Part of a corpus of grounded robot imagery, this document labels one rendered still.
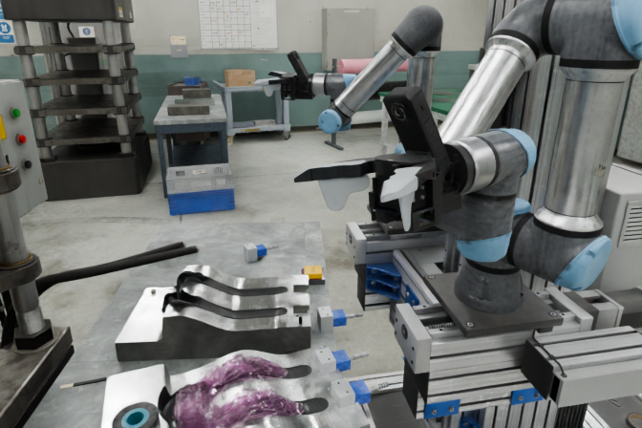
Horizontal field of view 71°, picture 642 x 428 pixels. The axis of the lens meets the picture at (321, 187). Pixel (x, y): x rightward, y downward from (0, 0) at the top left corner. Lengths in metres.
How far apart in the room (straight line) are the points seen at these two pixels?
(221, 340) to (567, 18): 1.03
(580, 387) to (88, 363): 1.15
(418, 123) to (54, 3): 4.54
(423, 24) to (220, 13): 6.15
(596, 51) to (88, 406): 1.24
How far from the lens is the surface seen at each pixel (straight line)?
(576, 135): 0.88
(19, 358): 1.51
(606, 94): 0.87
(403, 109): 0.53
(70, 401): 1.28
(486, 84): 0.84
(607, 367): 1.17
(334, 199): 0.56
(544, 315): 1.09
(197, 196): 4.31
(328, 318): 1.31
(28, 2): 4.97
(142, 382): 1.09
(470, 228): 0.70
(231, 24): 7.40
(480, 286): 1.04
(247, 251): 1.68
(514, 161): 0.67
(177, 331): 1.25
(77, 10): 4.86
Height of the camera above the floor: 1.61
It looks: 19 degrees down
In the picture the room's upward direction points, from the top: straight up
